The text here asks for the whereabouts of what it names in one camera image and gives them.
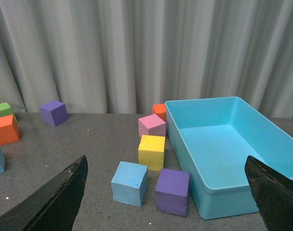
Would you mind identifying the grey curtain backdrop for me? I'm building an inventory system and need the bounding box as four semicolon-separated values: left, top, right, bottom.
0;0;293;118

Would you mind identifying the yellow foam cube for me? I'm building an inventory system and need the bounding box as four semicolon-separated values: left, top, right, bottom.
138;135;166;171

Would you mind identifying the orange foam cube by bin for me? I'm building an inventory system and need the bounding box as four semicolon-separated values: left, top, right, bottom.
152;103;166;122

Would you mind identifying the light blue plastic bin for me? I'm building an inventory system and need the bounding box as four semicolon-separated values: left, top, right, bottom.
165;97;293;220

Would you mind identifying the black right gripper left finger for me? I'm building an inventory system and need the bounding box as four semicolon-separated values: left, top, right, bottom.
0;155;88;231

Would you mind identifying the orange foam cube centre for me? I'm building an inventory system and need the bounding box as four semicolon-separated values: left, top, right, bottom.
0;115;20;146

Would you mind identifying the purple foam cube far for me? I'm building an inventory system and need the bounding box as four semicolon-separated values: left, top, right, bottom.
39;101;69;127

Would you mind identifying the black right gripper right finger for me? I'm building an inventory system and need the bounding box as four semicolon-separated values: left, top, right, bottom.
244;155;293;231

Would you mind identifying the green foam cube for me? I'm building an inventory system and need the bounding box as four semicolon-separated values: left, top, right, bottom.
0;102;17;121

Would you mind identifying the purple foam cube near bin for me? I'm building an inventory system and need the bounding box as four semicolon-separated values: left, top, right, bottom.
155;168;190;217

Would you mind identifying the pink foam cube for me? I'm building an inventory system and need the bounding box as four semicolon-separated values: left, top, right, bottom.
138;114;166;138

